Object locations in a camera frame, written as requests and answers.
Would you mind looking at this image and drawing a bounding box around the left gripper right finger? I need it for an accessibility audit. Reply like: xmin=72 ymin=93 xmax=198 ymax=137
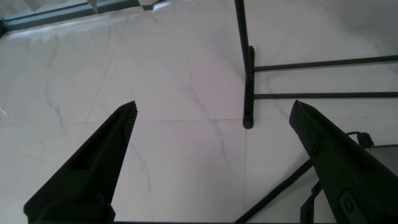
xmin=289 ymin=100 xmax=398 ymax=222

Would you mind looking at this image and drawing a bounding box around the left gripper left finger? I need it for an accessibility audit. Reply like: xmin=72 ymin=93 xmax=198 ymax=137
xmin=24 ymin=100 xmax=138 ymax=222

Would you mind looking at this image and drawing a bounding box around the black clothes rack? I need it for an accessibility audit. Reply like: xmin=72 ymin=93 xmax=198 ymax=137
xmin=234 ymin=0 xmax=398 ymax=130

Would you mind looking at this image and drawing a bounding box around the window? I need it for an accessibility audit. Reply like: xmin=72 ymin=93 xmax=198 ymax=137
xmin=0 ymin=0 xmax=169 ymax=34

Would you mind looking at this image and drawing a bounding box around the black cable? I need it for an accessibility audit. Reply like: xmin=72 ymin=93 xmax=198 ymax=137
xmin=234 ymin=158 xmax=313 ymax=223

